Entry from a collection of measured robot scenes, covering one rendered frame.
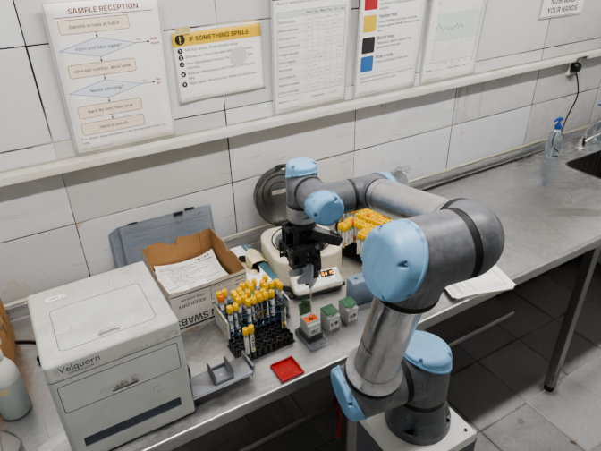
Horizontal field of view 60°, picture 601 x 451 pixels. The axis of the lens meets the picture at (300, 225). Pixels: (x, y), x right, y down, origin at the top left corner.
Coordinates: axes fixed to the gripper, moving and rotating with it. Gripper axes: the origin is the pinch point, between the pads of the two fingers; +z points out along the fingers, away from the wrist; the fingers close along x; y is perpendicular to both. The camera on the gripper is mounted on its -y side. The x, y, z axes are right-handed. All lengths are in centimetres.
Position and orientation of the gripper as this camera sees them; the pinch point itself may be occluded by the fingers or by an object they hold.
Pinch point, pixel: (310, 282)
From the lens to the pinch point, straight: 139.5
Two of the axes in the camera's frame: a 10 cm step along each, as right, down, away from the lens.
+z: 0.2, 8.6, 5.1
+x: 5.1, 4.3, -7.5
